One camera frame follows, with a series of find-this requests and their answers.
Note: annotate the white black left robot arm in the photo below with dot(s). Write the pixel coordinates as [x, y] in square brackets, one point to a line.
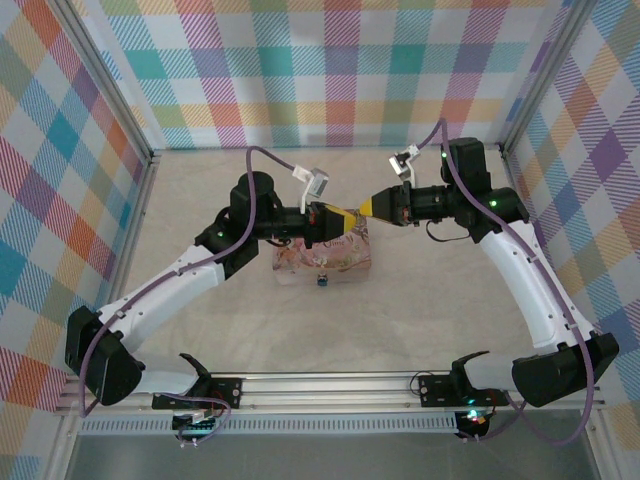
[165, 285]

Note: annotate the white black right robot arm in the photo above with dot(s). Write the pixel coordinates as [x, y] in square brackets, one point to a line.
[520, 280]

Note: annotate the small blue padlock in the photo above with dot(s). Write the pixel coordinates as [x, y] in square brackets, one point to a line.
[321, 281]

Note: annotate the pink illustrated storybook tin box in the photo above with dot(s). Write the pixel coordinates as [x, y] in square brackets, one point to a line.
[310, 262]

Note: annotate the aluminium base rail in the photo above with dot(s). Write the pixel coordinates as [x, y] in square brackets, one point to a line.
[325, 387]

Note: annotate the aluminium frame post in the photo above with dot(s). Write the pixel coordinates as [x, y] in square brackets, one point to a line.
[542, 85]
[107, 85]

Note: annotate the grey metal base plate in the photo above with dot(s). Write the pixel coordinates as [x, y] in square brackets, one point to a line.
[325, 457]

